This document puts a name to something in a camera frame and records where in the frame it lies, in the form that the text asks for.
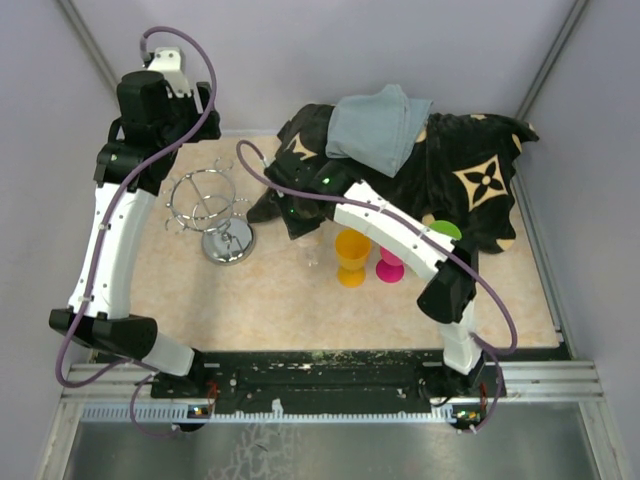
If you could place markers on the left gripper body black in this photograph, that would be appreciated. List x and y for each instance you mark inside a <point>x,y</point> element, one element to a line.
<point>185,116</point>

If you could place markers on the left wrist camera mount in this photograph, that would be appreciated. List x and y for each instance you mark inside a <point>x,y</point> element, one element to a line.
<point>170,62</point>

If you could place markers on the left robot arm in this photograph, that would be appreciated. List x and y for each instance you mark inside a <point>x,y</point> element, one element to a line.
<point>157,116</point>

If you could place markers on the light blue folded towel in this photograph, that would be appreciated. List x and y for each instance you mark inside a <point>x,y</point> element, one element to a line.
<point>377,130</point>

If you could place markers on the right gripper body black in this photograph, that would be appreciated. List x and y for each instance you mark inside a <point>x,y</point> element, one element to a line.
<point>296,220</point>

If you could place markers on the orange wine glass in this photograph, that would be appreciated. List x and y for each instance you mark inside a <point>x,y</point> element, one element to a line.
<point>352,252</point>

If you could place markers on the clear wine glass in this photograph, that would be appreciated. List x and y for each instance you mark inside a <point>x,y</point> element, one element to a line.
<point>309,248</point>

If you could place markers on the pink wine glass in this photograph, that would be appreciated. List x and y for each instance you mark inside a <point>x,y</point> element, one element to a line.
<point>389,268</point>

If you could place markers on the grey slotted cable duct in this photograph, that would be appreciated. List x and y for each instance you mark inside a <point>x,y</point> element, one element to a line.
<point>182,413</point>

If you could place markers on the black patterned blanket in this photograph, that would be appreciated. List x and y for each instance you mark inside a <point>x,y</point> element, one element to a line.
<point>458,170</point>

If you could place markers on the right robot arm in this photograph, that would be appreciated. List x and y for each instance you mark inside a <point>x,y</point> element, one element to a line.
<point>310,195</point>

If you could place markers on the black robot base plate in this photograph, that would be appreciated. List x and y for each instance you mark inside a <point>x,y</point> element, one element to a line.
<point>325,382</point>

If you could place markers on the chrome wire glass rack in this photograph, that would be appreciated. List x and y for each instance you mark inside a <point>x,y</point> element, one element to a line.
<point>204,201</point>

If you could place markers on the green wine glass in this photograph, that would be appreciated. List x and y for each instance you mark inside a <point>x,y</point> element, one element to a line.
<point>445,231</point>

